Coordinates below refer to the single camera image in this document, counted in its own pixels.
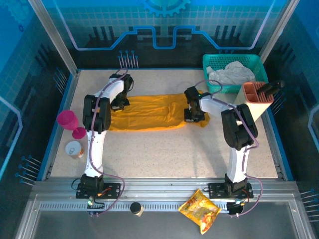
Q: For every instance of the yellow t-shirt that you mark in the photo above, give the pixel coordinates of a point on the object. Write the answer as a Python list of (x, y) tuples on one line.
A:
[(149, 112)]

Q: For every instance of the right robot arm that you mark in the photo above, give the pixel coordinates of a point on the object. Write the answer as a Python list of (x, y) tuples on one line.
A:
[(235, 164)]

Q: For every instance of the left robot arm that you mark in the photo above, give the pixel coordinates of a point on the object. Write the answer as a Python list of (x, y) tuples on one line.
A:
[(98, 149)]

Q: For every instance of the teal plastic basket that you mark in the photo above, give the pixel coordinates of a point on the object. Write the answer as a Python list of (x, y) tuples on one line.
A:
[(211, 88)]

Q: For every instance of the white t-shirt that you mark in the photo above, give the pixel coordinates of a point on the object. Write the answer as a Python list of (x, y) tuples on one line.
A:
[(231, 74)]

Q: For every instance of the cream holder with pink top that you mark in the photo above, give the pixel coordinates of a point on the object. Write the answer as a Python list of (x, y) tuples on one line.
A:
[(249, 109)]

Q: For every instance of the pink plastic goblet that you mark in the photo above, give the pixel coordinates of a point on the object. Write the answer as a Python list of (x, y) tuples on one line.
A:
[(67, 120)]

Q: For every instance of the white-topped orange can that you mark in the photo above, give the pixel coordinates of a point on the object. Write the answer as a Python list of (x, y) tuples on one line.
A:
[(72, 149)]

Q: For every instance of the yellow snack bag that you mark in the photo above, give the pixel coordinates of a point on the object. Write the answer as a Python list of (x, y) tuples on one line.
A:
[(199, 211)]

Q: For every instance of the black controller board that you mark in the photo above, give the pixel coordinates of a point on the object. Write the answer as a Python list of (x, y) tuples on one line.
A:
[(96, 210), (234, 210)]

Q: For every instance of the jar with black lid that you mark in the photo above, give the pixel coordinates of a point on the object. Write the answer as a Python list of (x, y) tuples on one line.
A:
[(135, 207)]

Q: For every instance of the aluminium front rail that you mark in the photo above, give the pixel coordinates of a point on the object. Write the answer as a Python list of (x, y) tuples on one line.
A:
[(162, 186)]

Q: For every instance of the aluminium frame post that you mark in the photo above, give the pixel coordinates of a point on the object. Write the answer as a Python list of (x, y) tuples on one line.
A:
[(278, 30), (54, 37)]

